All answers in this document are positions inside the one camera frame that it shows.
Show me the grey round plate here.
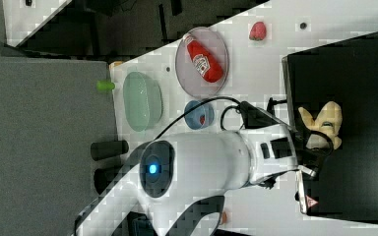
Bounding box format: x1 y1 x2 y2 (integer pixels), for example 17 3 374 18
175 27 228 99

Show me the small black cylinder container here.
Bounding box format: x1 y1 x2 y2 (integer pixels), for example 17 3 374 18
91 141 129 161

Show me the black toaster oven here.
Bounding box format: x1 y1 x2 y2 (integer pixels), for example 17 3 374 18
282 31 378 224

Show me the small red toy fruit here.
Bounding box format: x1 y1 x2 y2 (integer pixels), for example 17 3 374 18
199 115 205 125

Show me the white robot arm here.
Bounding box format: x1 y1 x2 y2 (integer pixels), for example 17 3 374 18
72 115 342 236

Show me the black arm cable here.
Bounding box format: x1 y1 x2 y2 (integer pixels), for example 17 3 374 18
152 95 247 142

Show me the green oval colander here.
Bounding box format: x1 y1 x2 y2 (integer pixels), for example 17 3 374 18
123 71 162 132

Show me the large black cylinder container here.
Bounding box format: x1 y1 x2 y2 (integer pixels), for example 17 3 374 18
94 166 122 195

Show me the blue bowl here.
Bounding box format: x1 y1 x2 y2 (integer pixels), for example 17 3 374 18
184 103 215 130

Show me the plush orange slice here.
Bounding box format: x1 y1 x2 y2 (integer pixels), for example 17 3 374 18
220 211 227 225

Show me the red plush ketchup bottle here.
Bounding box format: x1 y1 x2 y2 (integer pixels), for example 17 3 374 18
183 33 223 83

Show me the plush strawberry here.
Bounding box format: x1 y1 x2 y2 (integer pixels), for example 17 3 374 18
249 22 267 41

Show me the peeled plush banana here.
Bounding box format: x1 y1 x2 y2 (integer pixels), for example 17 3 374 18
298 101 343 149

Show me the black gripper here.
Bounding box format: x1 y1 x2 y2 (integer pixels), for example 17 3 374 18
290 128 334 174

